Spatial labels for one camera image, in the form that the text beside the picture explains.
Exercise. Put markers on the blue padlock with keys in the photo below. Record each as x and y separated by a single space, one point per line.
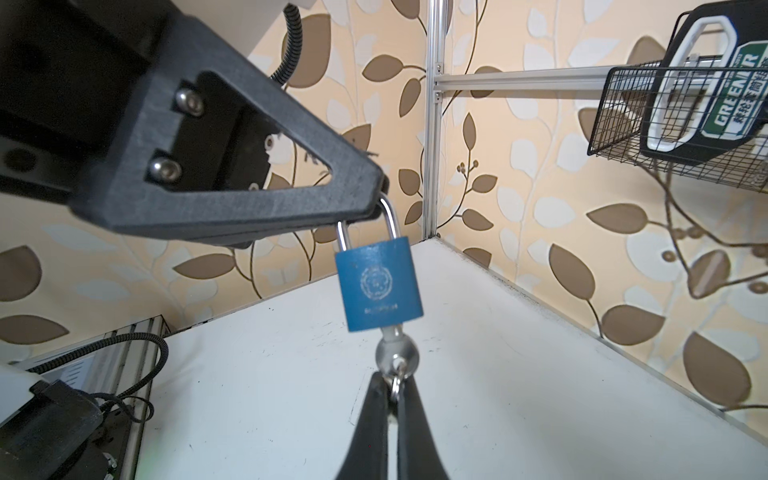
379 290

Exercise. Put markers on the black wire basket rear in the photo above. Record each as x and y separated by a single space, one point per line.
616 131

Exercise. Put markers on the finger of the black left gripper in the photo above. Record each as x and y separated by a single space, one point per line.
231 218

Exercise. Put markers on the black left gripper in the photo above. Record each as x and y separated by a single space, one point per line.
198 120

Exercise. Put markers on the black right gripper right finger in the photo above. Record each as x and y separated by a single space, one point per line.
418 457

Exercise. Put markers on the aluminium frame profile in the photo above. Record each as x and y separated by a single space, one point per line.
438 83

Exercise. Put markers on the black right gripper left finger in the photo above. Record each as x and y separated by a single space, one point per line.
367 456

